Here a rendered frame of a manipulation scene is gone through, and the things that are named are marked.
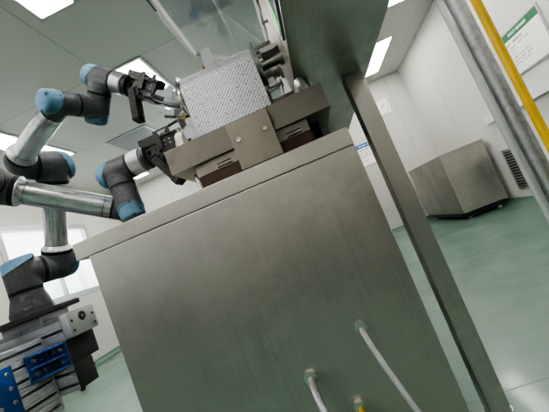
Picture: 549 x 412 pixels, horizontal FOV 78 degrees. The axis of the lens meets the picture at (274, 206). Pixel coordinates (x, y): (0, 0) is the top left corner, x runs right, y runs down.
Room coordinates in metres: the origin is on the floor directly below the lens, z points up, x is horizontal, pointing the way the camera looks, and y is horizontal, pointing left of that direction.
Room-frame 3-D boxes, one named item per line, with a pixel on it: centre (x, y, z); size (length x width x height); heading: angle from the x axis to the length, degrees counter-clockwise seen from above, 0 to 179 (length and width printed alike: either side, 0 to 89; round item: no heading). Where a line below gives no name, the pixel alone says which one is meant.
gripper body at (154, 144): (0.99, 0.25, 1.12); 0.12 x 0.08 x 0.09; 84
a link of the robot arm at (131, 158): (1.00, 0.33, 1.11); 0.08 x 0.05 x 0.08; 174
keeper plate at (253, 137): (0.74, -0.01, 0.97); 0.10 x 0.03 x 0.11; 84
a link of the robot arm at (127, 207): (1.02, 0.41, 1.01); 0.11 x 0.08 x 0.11; 26
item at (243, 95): (0.96, 0.01, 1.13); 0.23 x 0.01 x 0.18; 84
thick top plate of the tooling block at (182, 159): (0.84, -0.01, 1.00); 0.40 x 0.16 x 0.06; 84
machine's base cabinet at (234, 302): (1.96, -0.02, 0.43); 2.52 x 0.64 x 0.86; 174
